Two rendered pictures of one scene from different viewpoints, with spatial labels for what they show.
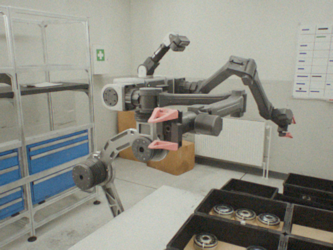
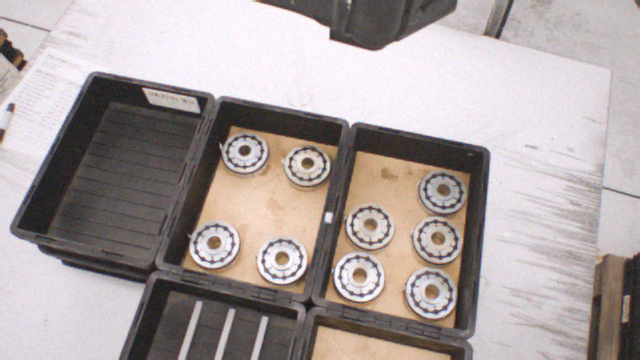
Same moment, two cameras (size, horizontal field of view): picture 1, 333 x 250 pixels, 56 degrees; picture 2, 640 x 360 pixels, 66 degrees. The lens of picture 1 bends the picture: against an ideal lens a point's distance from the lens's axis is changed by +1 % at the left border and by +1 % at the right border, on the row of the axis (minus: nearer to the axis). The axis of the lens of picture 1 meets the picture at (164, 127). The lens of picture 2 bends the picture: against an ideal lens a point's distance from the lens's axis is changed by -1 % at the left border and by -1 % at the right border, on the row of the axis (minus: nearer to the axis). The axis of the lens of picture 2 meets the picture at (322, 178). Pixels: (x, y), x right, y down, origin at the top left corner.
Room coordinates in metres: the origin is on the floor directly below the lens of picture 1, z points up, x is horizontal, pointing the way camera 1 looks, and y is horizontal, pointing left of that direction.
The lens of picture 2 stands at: (1.10, -0.67, 1.84)
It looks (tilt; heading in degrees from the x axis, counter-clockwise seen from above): 65 degrees down; 75
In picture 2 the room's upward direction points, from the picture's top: 2 degrees clockwise
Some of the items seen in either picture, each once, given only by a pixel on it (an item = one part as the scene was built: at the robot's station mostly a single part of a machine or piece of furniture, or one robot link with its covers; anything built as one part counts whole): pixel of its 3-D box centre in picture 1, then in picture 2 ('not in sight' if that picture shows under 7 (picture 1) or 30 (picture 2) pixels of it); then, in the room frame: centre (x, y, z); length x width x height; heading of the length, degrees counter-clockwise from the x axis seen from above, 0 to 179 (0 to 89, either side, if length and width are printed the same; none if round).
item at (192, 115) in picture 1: (188, 122); not in sight; (0.86, -0.07, 1.45); 0.07 x 0.07 x 0.06; 57
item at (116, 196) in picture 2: not in sight; (128, 172); (0.81, -0.11, 0.87); 0.40 x 0.30 x 0.11; 64
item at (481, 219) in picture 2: (243, 209); (406, 222); (1.35, -0.38, 0.92); 0.40 x 0.30 x 0.02; 64
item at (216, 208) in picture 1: (223, 209); (442, 191); (1.47, -0.31, 0.86); 0.10 x 0.10 x 0.01
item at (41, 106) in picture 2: not in sight; (46, 100); (0.56, 0.25, 0.70); 0.33 x 0.23 x 0.01; 58
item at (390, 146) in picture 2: (242, 219); (402, 230); (1.35, -0.38, 0.87); 0.40 x 0.30 x 0.11; 64
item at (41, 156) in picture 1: (62, 163); not in sight; (2.86, 0.99, 0.60); 0.72 x 0.03 x 0.56; 148
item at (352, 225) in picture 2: not in sight; (370, 225); (1.29, -0.35, 0.86); 0.10 x 0.10 x 0.01
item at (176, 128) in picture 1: (160, 138); not in sight; (0.75, 0.01, 1.43); 0.09 x 0.07 x 0.07; 147
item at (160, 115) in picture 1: (160, 124); not in sight; (0.75, 0.01, 1.47); 0.09 x 0.07 x 0.07; 147
